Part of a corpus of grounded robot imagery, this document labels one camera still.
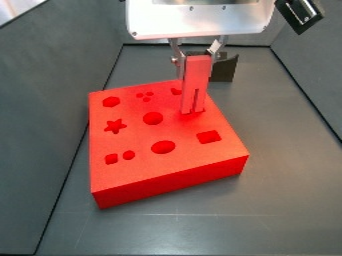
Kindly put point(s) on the red double-square peg block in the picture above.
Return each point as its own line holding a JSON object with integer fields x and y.
{"x": 195, "y": 82}

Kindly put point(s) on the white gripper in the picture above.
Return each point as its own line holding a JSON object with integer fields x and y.
{"x": 162, "y": 19}

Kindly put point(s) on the red shape-sorting board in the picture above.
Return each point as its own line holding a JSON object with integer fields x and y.
{"x": 148, "y": 149}

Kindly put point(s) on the black curved holder stand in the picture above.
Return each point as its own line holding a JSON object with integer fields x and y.
{"x": 202, "y": 69}

